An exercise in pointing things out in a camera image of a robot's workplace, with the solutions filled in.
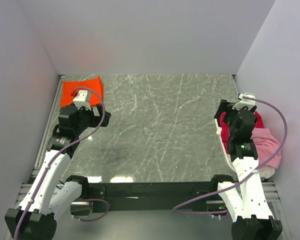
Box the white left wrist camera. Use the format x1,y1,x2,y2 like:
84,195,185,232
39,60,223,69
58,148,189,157
72,90,92,111

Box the white laundry basket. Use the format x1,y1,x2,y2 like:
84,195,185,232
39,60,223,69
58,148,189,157
214,119,236,174

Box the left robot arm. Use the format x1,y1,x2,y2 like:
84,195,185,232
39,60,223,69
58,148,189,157
4,103,111,240

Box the folded orange t-shirt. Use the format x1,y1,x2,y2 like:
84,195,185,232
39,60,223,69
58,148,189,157
60,76,104,107

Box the aluminium frame rails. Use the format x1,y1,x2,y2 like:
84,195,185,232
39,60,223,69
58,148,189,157
15,74,65,207

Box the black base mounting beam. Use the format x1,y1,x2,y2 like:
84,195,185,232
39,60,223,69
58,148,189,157
76,181,217,213

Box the white t-shirt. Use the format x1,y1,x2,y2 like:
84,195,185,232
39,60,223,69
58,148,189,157
258,165,276,179

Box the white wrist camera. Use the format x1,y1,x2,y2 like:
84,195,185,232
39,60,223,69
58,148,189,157
232,92,256,111
72,90,92,111

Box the crimson red t-shirt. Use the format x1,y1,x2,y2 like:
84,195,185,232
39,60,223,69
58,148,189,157
219,111,265,153

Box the pink t-shirt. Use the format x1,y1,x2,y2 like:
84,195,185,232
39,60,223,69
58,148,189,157
251,128,280,164

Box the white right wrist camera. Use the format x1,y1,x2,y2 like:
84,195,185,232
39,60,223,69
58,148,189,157
232,92,256,111

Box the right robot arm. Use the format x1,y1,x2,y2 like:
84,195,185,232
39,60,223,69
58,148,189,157
213,99,283,240

